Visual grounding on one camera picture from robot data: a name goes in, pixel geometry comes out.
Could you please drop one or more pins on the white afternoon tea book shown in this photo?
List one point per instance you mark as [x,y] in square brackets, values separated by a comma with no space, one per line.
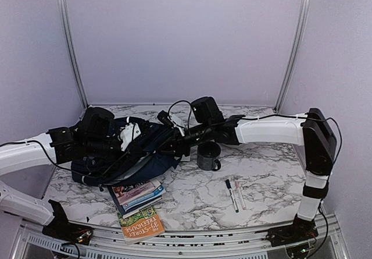
[186,157]

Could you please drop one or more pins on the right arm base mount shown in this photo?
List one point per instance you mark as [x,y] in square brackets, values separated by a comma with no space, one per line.
[299,230]

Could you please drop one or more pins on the aluminium frame post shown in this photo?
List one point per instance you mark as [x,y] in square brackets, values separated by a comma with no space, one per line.
[64,15]
[293,55]

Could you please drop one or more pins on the front aluminium rail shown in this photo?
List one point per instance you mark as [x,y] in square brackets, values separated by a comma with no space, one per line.
[254,242]

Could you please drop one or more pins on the pink illustrated thin book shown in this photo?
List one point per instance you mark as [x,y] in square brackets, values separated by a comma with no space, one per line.
[128,192]

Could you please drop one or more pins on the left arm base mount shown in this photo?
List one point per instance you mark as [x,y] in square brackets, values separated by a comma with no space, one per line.
[61,228]

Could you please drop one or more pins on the penguin young readers book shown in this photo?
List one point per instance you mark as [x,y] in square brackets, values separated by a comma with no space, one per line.
[133,197]

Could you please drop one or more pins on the blue cap marker pen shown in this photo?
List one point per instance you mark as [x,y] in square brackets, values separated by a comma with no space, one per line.
[228,184]

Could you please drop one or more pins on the navy blue student backpack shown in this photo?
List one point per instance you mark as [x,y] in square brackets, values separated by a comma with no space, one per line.
[122,169]

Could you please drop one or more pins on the right aluminium frame post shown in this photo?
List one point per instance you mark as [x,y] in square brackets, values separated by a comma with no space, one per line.
[293,55]

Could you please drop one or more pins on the left aluminium frame post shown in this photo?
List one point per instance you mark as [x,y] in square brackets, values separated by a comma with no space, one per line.
[64,15]

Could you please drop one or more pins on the pink cap marker pen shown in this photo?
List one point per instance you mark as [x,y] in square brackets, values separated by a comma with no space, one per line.
[241,198]

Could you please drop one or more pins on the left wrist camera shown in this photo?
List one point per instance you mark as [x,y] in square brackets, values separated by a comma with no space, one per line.
[133,134]

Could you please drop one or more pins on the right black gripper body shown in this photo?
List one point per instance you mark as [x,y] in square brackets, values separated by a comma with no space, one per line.
[184,149]

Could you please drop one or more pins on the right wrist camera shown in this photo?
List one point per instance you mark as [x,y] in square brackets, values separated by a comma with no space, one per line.
[171,121]

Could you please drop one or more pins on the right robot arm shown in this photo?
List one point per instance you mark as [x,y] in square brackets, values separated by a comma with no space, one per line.
[310,130]

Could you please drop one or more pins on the orange treehouse book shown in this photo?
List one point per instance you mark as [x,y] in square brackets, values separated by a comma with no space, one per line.
[142,225]

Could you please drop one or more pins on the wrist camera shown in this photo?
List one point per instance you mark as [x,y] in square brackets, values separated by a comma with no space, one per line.
[171,121]
[133,134]

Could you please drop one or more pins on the dark grey metal mug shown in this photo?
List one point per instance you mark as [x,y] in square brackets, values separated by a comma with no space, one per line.
[208,156]

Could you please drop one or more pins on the dark blue hardcover notebook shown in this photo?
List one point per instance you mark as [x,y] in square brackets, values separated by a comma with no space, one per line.
[130,207]

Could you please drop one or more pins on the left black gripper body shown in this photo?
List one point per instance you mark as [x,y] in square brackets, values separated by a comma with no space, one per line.
[129,152]

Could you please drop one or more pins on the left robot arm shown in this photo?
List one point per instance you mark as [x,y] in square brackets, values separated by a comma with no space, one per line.
[96,134]

